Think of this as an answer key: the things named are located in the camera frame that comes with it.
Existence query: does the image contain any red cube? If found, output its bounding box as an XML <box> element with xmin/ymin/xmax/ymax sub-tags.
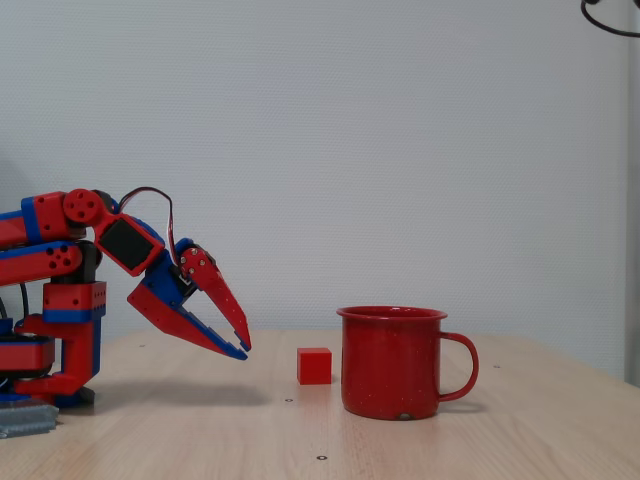
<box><xmin>296</xmin><ymin>347</ymin><xmax>333</xmax><ymax>386</ymax></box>

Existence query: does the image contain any red enamel mug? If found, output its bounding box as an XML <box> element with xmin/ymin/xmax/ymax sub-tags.
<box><xmin>335</xmin><ymin>305</ymin><xmax>480</xmax><ymax>421</ymax></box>

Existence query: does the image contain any red white wrist servo cable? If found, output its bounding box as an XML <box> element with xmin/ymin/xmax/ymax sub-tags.
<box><xmin>117</xmin><ymin>186</ymin><xmax>181</xmax><ymax>266</ymax></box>

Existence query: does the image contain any black overhead cable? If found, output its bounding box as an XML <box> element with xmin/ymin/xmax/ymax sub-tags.
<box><xmin>580</xmin><ymin>0</ymin><xmax>640</xmax><ymax>37</ymax></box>

